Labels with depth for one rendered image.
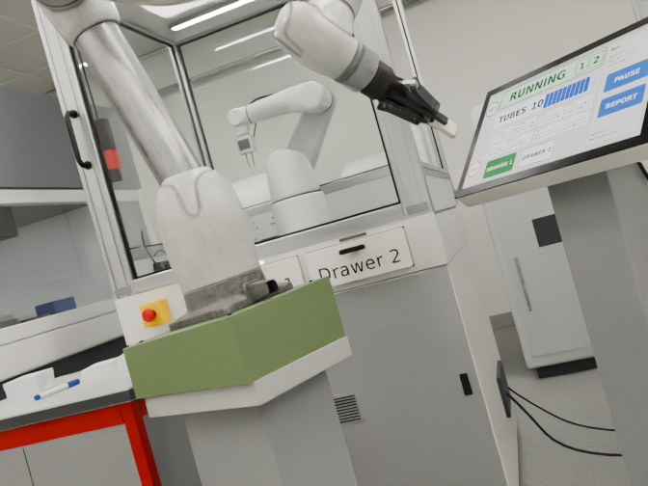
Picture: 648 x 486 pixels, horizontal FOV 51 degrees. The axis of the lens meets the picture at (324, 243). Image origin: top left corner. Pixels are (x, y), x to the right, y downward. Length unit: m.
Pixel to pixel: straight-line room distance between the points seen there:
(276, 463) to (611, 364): 0.79
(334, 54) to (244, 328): 0.55
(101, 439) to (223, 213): 0.62
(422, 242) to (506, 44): 3.44
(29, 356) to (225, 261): 1.27
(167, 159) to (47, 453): 0.71
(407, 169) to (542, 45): 3.40
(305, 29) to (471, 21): 3.95
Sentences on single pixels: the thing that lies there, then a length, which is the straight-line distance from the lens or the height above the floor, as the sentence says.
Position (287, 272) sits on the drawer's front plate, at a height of 0.89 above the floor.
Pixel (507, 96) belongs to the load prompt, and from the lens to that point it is 1.72.
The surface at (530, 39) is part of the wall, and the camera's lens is 5.19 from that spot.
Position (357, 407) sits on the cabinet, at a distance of 1.99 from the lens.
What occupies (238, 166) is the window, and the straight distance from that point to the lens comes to 2.02.
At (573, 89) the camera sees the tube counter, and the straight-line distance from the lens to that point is 1.55.
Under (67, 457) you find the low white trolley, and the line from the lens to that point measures 1.68.
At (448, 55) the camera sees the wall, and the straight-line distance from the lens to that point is 5.19.
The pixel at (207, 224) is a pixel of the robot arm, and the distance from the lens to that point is 1.23.
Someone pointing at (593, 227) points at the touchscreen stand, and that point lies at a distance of 1.55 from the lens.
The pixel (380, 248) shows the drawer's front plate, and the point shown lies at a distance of 1.88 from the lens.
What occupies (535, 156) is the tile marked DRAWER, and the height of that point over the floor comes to 1.00.
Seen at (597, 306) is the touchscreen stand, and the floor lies 0.65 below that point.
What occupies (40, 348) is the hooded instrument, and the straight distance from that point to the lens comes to 2.44.
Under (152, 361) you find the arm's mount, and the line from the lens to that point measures 1.26.
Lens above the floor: 0.94
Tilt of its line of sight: level
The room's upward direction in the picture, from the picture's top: 16 degrees counter-clockwise
